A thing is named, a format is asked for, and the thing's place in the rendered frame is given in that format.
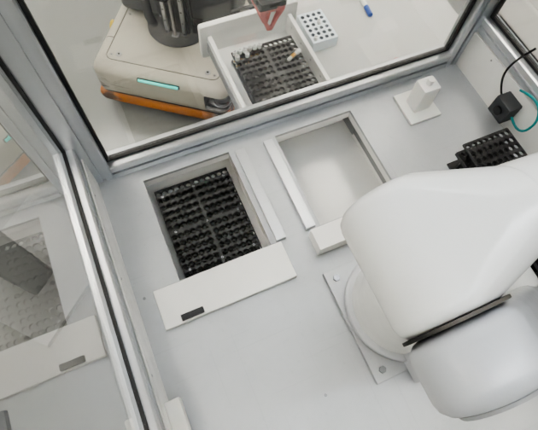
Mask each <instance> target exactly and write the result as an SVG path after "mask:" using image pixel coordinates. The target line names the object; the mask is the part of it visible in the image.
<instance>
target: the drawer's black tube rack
mask: <svg viewBox="0 0 538 430"><path fill-rule="evenodd" d="M229 178H230V179H229ZM191 183H192V182H191ZM231 184H232V185H231ZM234 189H235V190H236V188H235V186H234V183H233V182H232V180H231V177H230V174H226V175H222V176H221V177H216V178H215V179H212V180H209V181H206V182H204V183H200V184H197V185H193V183H192V187H189V188H187V189H183V190H180V191H178V192H175V193H172V194H170V195H166V196H162V197H161V198H158V199H156V200H157V202H158V205H159V208H160V209H161V214H162V216H163V218H164V221H165V224H166V226H167V230H168V232H169V235H170V237H171V239H172V242H173V245H174V248H175V251H176V253H177V255H178V260H179V262H180V264H181V267H182V269H183V272H184V275H185V278H187V277H189V276H193V275H195V274H198V273H200V272H203V271H205V270H208V269H211V268H213V267H215V266H217V265H220V264H223V263H226V262H228V261H231V260H233V259H236V258H239V257H241V256H243V255H245V254H248V253H251V252H254V251H256V250H259V249H260V248H262V246H261V244H260V241H259V239H258V237H257V235H256V233H255V231H254V228H253V225H252V224H251V222H250V220H249V216H248V214H247V213H246V211H245V208H244V206H243V204H242V201H241V199H240V197H239V195H238V193H237V190H236V192H235V191H234ZM237 197H238V198H237ZM240 203H241V204H242V205H241V204H240ZM244 212H245V213H244ZM250 225H251V227H250ZM253 232H254V233H253ZM256 239H257V240H258V241H257V240H256Z"/></svg>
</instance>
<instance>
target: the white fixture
mask: <svg viewBox="0 0 538 430"><path fill-rule="evenodd" d="M440 89H441V86H440V85H439V84H438V82H437V81H436V79H435V78H434V76H432V75H431V76H429V77H426V78H422V79H420V80H418V81H417V82H416V84H415V85H414V86H413V88H412V90H409V91H407V92H404V93H401V94H399V95H396V96H393V99H394V100H395V102H396V104H397V105H398V107H399V109H400V110H401V111H402V113H403V114H404V116H405V117H406V119H407V121H408V122H409V124H410V125H415V124H418V123H421V122H423V121H425V120H428V119H432V118H434V117H437V116H440V115H441V112H440V111H439V109H438V108H437V106H436V105H435V103H434V102H433V101H434V99H435V97H436V95H437V94H438V92H439V90H440Z"/></svg>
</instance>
